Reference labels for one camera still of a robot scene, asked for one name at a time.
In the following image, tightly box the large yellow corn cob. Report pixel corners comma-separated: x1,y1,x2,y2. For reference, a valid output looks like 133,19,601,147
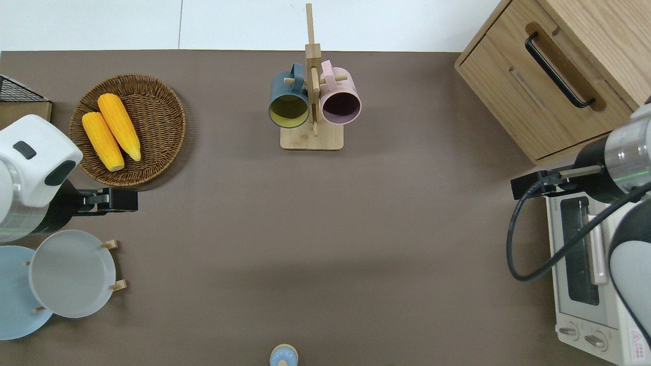
98,93,142,162

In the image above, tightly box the small yellow corn cob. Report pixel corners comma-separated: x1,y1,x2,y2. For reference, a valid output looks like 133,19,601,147
82,112,125,172

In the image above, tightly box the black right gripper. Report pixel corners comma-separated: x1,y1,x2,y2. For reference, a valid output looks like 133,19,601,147
511,169,580,200

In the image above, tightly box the wooden drawer cabinet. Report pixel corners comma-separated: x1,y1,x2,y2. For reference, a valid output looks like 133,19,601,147
454,0,651,165

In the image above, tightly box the light blue round plate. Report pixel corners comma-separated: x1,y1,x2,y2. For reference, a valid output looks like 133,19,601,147
0,246,54,340

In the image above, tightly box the cream toaster door handle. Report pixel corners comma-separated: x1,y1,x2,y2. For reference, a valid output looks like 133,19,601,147
587,213,609,285

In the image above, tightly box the brown table mat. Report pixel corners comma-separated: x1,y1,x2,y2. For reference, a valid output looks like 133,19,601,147
0,49,627,366

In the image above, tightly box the low wooden plate rack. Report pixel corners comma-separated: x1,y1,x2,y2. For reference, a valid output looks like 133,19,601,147
24,240,127,313

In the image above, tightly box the brown wooden board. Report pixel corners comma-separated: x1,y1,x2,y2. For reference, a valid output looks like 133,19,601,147
0,102,52,130

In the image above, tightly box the cream toaster oven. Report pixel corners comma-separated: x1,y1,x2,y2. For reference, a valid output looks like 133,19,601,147
545,196,651,366

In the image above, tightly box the round wicker basket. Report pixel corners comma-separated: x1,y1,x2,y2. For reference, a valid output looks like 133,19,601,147
69,74,186,187

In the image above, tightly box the gray round plate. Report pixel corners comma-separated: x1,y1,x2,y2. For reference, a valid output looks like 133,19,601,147
29,230,116,319

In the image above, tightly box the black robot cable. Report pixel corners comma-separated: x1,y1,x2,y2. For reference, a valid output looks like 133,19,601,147
506,173,651,283

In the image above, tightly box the black cabinet drawer handle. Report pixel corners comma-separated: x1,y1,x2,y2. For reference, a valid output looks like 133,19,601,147
525,32,596,109

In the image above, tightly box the pink mug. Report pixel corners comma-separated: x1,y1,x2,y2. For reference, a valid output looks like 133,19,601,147
319,60,362,126

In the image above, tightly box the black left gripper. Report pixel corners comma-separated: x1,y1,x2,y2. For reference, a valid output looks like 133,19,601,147
76,187,139,215

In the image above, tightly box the dark blue mug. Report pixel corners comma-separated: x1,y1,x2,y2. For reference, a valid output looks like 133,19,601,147
269,63,310,129

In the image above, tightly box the black wire basket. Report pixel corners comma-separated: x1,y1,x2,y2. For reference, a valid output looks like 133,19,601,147
0,75,50,102

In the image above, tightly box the wooden mug rack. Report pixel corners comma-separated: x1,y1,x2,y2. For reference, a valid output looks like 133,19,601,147
280,4,349,151

